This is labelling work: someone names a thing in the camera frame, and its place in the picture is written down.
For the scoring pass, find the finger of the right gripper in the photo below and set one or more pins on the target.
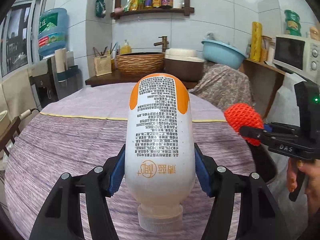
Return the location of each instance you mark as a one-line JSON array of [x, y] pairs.
[[269, 140], [280, 129]]

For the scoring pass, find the white sheet cover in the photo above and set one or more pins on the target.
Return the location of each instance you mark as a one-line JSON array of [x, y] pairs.
[[297, 214]]

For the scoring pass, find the orange foam fruit net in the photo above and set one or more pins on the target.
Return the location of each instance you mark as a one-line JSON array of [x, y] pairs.
[[242, 114]]

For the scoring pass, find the window with metal frame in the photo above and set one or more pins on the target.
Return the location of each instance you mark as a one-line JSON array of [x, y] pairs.
[[19, 36]]

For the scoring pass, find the brown pot with cream lid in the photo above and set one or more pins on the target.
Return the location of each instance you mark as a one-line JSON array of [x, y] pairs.
[[184, 64]]

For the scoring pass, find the white microwave oven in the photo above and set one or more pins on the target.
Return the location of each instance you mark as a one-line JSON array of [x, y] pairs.
[[299, 55]]

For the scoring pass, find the white orange squeeze bottle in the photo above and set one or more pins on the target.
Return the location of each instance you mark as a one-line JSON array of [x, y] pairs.
[[159, 151]]

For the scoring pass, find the wooden side cabinet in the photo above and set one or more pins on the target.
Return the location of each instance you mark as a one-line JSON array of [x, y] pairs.
[[265, 81]]

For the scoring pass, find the green wall hanging packet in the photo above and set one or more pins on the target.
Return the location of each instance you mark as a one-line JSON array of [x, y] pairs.
[[100, 9]]

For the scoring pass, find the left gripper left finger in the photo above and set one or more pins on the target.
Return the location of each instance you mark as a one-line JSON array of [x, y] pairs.
[[60, 216]]

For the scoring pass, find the light blue plastic basin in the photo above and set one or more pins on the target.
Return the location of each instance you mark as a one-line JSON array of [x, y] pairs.
[[221, 53]]

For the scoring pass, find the right hand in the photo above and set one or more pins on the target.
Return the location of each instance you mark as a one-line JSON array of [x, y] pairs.
[[312, 171]]

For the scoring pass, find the beige chopstick holder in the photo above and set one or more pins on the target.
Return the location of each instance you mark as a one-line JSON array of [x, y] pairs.
[[104, 62]]

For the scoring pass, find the wooden wall shelf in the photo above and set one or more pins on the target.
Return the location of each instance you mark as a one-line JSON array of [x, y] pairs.
[[186, 10]]

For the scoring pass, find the yellow plastic wrap roll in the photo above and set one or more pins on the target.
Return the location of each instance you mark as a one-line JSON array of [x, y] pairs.
[[256, 41]]

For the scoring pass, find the blue water jug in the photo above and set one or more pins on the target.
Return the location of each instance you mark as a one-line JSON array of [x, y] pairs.
[[52, 35]]

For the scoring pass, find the woven wicker basket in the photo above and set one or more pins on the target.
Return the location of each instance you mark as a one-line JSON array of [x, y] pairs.
[[138, 64]]

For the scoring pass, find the brass faucet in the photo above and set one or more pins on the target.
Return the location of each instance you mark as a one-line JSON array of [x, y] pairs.
[[163, 43]]

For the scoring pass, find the yellow dish soap bottle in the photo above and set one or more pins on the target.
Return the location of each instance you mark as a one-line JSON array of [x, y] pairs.
[[125, 49]]

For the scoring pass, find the paisley floral cloth cover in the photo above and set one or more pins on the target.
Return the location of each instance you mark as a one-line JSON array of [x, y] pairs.
[[223, 86]]

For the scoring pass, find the dark brown trash bin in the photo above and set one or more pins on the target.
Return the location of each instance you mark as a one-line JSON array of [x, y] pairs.
[[264, 164]]

